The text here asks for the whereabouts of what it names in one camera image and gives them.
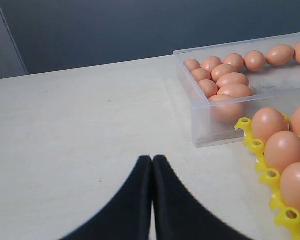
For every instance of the yellow plastic egg tray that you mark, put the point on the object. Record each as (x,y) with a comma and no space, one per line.
(287,217)

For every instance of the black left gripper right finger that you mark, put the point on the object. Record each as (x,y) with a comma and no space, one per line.
(178,215)

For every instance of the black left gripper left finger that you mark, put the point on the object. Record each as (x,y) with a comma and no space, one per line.
(127,216)

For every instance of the clear plastic box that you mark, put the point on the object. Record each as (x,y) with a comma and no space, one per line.
(277,87)

